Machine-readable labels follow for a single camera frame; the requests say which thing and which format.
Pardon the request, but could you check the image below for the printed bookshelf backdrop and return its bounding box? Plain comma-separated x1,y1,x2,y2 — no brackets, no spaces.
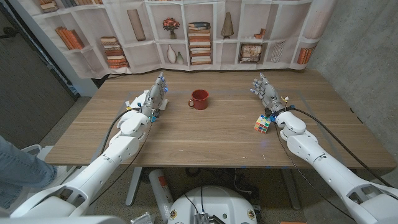
17,0,338,79

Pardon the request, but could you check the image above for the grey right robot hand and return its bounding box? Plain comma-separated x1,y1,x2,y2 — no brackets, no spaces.
249,72,286,114

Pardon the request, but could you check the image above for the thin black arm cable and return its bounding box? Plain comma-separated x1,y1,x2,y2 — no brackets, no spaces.
272,121,357,222
89,123,153,207

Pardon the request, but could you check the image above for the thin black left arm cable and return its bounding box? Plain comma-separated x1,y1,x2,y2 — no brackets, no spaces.
89,123,153,207

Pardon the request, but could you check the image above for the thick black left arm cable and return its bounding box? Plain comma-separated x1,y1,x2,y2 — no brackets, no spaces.
98,107,142,156

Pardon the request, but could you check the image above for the red mug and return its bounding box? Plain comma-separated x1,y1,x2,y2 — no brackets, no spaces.
188,89,210,111

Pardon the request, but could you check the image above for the white cylinder with orange label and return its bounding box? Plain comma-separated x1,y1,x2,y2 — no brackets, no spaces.
148,169,174,223

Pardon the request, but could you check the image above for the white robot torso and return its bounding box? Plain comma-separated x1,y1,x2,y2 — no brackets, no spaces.
167,185,258,224

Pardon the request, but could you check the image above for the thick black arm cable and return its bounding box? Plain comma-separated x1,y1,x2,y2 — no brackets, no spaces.
287,105,395,189
98,107,142,156

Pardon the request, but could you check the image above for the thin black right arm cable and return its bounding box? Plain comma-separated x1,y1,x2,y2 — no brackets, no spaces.
272,121,357,222

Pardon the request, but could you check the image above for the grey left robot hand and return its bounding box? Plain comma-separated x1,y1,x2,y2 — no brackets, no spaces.
140,72,169,118

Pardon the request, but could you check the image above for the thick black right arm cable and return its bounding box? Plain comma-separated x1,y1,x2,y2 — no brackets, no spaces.
287,105,395,189

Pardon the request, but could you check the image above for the Rubik's cube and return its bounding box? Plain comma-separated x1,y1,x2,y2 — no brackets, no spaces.
254,114,272,134

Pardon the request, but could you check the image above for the white cloth napkin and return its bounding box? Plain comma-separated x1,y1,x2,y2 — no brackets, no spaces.
126,90,169,111

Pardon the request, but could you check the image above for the perforated metal cabinet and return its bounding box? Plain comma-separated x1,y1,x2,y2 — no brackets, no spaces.
0,6,78,150

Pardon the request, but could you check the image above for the person's leg in jeans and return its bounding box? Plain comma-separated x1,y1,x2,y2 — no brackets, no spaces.
0,135,58,209

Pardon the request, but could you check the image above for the grey metal table leg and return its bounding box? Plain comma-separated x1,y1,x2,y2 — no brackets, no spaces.
125,167,143,207
281,167,302,211

